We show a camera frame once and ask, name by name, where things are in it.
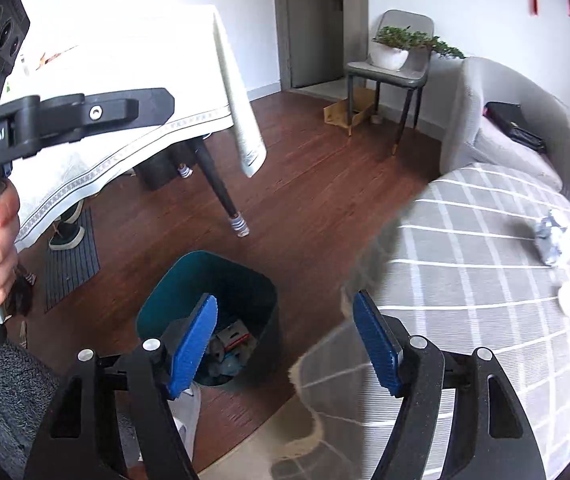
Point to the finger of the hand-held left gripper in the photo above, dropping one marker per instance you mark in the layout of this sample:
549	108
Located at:
115	110

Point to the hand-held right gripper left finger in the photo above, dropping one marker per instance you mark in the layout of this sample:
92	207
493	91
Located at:
192	345

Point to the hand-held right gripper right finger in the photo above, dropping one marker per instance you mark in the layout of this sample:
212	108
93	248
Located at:
377	345

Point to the blue white tissue packet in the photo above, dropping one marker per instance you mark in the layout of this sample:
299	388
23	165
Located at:
227	364

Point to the red and white box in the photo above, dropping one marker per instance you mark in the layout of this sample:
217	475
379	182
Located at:
232	335

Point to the dark teal trash bin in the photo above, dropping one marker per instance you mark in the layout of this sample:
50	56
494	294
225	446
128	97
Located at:
190	280

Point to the black stool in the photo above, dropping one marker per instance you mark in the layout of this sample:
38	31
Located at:
157	170

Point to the white patterned tablecloth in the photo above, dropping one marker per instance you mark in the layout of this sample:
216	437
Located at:
205	60

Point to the grey checked tablecloth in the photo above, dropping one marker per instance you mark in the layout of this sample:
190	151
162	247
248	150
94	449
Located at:
465	285

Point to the beige rug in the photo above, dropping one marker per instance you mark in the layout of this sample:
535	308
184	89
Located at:
245	460

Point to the dark table leg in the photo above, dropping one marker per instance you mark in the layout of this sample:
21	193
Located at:
217	185

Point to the dark ribbed floor mat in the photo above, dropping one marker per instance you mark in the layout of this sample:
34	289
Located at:
72	275

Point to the grey shaggy rug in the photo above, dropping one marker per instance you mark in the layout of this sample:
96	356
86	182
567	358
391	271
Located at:
15	385

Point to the crumpled white paper ball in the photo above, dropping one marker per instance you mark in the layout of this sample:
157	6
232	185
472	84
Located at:
552	240

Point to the grey door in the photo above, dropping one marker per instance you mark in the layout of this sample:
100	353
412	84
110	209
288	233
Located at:
310	25

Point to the flat cardboard box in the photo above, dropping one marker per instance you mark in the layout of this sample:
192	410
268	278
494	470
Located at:
337	112

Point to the grey armchair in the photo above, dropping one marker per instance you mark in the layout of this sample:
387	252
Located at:
465	125

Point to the grey chair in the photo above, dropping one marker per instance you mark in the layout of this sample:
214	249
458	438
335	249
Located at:
365	70

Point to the black bag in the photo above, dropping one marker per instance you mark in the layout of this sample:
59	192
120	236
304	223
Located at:
510	120

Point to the potted green plant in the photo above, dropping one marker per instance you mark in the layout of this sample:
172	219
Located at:
390	57

